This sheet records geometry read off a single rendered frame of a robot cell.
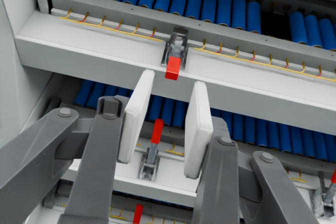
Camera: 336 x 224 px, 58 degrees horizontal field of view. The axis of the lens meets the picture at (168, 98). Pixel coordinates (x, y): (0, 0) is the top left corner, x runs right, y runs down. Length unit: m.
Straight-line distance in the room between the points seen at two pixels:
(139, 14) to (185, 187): 0.26
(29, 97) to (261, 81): 0.30
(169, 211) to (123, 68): 0.34
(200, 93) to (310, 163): 0.38
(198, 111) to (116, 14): 0.24
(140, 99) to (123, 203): 0.47
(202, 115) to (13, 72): 0.29
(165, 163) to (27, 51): 0.25
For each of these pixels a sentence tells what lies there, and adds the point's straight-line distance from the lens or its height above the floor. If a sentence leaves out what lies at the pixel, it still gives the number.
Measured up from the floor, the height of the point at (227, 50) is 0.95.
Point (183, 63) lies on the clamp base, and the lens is 0.35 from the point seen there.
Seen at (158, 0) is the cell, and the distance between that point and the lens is 0.41.
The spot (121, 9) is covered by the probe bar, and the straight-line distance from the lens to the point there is 0.37.
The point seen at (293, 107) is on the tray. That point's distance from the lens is 0.38.
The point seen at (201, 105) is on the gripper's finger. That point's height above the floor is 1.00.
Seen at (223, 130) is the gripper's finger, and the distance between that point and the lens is 0.17.
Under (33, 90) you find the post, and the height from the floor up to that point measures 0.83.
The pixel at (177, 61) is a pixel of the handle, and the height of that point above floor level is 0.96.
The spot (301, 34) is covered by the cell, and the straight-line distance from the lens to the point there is 0.43.
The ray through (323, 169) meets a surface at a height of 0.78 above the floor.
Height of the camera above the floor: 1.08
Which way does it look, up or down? 32 degrees down
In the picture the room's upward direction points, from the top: 13 degrees clockwise
